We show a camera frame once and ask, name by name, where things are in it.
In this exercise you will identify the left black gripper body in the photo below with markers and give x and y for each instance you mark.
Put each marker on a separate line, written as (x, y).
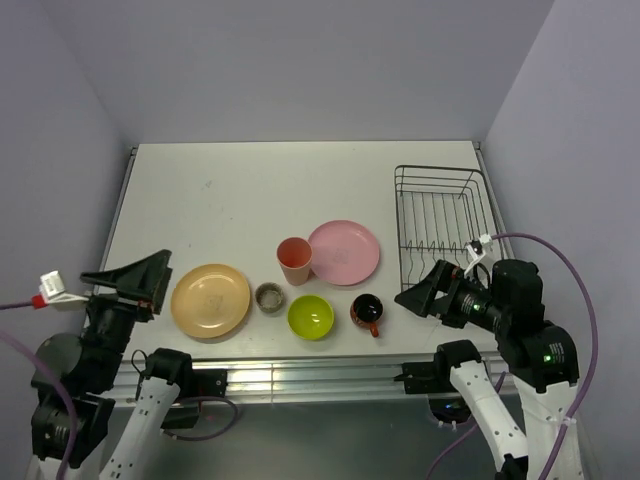
(110, 309)

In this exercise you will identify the lime green bowl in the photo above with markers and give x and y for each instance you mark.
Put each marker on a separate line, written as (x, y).
(310, 317)

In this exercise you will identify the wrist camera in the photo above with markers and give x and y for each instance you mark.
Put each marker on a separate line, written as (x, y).
(480, 254)
(53, 293)

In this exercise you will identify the pink plastic plate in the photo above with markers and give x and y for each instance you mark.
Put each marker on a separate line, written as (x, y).
(345, 253)

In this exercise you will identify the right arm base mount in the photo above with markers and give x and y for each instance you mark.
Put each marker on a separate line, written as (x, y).
(434, 378)

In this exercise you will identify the small grey speckled dish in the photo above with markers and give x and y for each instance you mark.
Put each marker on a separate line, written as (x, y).
(269, 297)

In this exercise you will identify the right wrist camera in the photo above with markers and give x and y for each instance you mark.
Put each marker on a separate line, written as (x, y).
(480, 254)

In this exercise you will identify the salmon plastic cup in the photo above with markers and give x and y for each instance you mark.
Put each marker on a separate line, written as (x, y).
(294, 255)

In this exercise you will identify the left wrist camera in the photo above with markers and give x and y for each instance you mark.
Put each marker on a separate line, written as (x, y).
(53, 293)

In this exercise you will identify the orange black mug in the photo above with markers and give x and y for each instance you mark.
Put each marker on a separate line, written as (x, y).
(366, 311)

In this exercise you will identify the orange plastic plate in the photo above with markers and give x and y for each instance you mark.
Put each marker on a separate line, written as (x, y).
(210, 301)

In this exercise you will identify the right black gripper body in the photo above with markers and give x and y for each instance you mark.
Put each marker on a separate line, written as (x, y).
(473, 301)

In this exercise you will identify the aluminium table rail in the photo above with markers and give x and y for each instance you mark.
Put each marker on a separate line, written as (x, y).
(313, 380)

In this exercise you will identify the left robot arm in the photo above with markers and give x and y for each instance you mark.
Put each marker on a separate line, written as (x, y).
(70, 423)

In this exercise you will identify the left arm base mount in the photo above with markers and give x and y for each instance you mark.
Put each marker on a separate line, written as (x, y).
(207, 382)

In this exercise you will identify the black wire dish rack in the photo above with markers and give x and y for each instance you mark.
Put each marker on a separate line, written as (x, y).
(439, 210)

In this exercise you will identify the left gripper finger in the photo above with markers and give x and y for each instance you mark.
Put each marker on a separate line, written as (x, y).
(137, 278)
(161, 275)

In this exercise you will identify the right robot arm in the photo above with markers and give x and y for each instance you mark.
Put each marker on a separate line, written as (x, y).
(540, 356)

